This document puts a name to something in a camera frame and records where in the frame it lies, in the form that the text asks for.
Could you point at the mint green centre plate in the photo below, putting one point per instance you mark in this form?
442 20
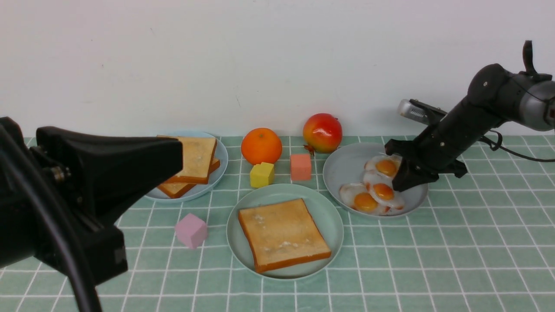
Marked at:
324 213

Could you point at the light blue bread plate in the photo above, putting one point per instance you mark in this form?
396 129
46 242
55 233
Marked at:
199 190

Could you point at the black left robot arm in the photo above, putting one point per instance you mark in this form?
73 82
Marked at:
23 236

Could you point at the salmon foam cube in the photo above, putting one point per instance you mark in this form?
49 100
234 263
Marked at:
300 167

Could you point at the yellow foam cube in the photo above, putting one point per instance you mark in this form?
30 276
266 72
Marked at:
262 174

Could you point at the red pomegranate fruit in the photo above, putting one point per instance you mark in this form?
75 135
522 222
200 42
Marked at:
323 133

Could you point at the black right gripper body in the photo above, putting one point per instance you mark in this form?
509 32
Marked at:
439 146

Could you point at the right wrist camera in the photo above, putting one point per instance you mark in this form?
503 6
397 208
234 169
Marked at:
420 112

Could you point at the orange fruit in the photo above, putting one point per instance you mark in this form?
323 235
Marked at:
261 145

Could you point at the pink foam cube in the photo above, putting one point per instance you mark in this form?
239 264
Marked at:
191 231

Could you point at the grey egg plate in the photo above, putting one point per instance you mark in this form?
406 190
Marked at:
346 165

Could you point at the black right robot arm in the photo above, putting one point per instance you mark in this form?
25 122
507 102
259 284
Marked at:
494 97

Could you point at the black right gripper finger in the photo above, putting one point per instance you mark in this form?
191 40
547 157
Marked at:
413 172

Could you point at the fried egg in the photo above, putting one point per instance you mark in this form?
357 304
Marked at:
381 189
386 165
356 196

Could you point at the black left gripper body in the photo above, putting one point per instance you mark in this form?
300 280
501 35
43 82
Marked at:
103 176

